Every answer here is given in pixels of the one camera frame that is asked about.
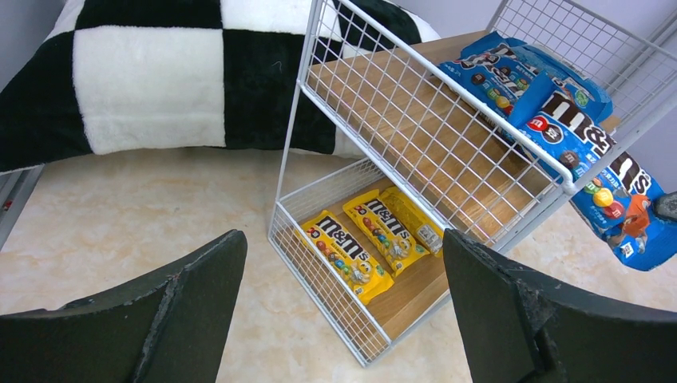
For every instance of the white wire shelf rack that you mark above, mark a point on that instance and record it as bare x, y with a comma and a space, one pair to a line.
421, 132

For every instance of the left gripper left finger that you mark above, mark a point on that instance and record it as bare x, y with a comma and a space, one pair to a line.
168, 325

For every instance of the yellow candy bag back up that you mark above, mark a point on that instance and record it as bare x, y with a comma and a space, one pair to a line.
357, 267

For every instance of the yellow candy bag up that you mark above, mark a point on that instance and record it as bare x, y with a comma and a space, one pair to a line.
383, 228
357, 267

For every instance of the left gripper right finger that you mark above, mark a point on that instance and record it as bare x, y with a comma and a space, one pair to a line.
518, 324

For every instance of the blue candy bag floor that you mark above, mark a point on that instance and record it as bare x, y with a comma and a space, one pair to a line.
491, 70

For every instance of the blue candy bag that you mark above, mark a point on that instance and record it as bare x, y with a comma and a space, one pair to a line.
587, 94
552, 120
619, 206

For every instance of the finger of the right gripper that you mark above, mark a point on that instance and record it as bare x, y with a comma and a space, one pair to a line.
665, 206

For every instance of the yellow candy bag front up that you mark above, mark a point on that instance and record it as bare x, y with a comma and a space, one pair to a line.
383, 228

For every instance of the blue candy bag on shelf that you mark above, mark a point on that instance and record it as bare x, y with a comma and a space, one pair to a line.
587, 94

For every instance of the black white checkered pillow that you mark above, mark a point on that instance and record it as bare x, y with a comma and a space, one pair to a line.
114, 76

